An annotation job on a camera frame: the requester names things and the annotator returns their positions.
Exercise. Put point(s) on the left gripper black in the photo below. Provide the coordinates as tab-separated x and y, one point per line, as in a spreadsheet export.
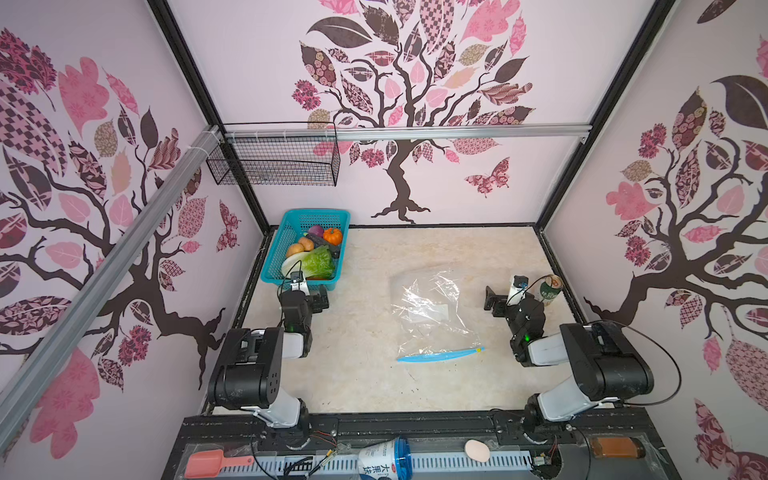
316	299

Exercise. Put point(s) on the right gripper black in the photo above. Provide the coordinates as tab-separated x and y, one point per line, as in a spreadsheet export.
498	300

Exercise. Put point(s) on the yellow potato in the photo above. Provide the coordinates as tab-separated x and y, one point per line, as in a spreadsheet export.
295	249

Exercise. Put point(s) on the dark eggplant green stem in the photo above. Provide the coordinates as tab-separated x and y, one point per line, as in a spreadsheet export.
319	242

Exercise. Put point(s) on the orange pumpkin toy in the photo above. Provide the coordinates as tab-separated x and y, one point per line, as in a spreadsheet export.
333	236

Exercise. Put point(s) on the teal plastic basket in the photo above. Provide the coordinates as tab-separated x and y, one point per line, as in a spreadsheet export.
294	225

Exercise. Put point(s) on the clear zip bag blue zipper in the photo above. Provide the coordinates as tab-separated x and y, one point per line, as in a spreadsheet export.
427	304

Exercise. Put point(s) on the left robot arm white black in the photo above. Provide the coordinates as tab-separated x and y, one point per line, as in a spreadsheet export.
247	374

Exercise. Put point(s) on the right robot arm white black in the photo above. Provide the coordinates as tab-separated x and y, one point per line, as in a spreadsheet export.
605	366

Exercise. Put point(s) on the green drink can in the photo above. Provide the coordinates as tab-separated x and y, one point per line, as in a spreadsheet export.
550	288

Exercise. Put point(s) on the green lettuce cabbage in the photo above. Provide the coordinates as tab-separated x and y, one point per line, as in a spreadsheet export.
317	264

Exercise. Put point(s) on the purple onion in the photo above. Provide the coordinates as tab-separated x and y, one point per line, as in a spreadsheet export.
316	230

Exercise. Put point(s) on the white blue yogurt cup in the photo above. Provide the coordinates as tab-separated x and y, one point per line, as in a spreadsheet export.
390	460

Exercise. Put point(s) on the red plastic scoop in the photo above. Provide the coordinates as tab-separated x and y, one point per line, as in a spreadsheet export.
208	464

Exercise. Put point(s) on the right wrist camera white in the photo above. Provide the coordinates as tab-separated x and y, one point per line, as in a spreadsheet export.
518	287

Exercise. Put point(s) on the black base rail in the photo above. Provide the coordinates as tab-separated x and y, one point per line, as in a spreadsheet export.
566	454

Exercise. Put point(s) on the black wire basket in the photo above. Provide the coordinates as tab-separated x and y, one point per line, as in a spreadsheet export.
285	153

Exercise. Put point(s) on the white cable tray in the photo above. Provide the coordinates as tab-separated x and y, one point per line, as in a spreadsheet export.
423	465

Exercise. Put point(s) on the aluminium rail back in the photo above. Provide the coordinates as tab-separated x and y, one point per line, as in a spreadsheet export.
408	132

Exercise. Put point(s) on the aluminium rail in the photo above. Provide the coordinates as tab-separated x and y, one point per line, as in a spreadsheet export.
408	132
23	392

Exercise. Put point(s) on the aluminium rail left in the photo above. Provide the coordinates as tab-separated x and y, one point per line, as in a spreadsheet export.
23	392

